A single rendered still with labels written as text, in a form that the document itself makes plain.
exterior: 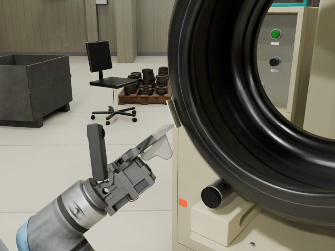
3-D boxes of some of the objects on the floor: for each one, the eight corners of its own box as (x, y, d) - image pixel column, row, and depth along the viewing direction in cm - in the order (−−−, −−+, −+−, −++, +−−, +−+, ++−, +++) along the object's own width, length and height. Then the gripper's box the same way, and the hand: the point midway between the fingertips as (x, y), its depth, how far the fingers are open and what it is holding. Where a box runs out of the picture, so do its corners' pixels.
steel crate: (75, 107, 475) (71, 54, 452) (40, 131, 376) (32, 66, 353) (17, 105, 484) (9, 54, 462) (-33, 128, 385) (-45, 64, 363)
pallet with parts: (117, 104, 486) (116, 75, 472) (126, 87, 597) (126, 63, 583) (174, 105, 485) (174, 75, 472) (173, 87, 597) (173, 63, 583)
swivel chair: (140, 111, 451) (138, 40, 422) (136, 126, 395) (134, 44, 366) (95, 112, 451) (90, 40, 422) (85, 126, 395) (79, 44, 365)
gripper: (114, 210, 72) (192, 148, 72) (106, 221, 63) (196, 150, 63) (89, 178, 72) (167, 116, 72) (78, 185, 63) (168, 114, 63)
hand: (167, 125), depth 68 cm, fingers closed
